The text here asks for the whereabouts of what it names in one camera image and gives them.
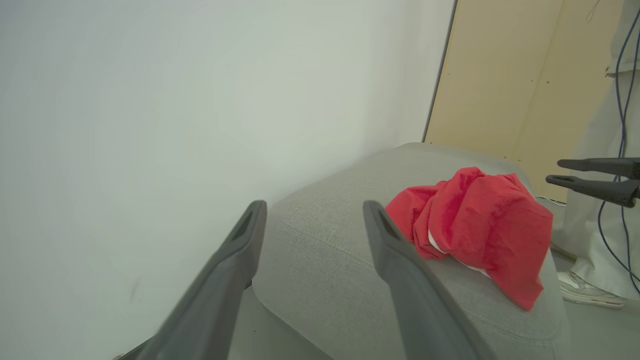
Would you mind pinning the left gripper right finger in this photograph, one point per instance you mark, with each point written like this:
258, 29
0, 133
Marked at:
415, 300

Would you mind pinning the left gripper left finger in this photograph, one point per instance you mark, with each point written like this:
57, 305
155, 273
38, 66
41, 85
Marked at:
215, 295

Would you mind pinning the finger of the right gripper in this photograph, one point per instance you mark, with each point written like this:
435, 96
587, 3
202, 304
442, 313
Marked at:
600, 165
600, 189

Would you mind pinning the large red white-striped garment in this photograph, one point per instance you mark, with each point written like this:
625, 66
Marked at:
480, 225

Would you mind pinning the person in white clothes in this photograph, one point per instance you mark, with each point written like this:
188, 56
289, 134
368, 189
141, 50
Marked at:
595, 240

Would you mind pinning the grey fabric sofa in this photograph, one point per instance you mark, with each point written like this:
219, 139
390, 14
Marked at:
330, 250

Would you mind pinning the white grey sneaker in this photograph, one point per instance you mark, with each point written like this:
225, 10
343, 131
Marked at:
585, 292

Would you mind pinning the beige wooden board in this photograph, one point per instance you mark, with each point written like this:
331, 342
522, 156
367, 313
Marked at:
500, 75

